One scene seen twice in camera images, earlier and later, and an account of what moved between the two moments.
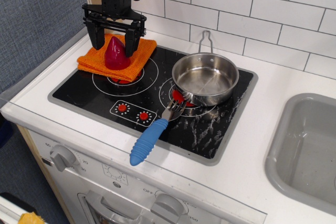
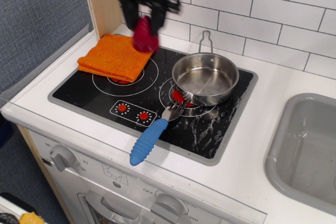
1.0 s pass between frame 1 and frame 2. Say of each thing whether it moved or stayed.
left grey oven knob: stayed
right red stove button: stayed
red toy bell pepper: moved
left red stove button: stayed
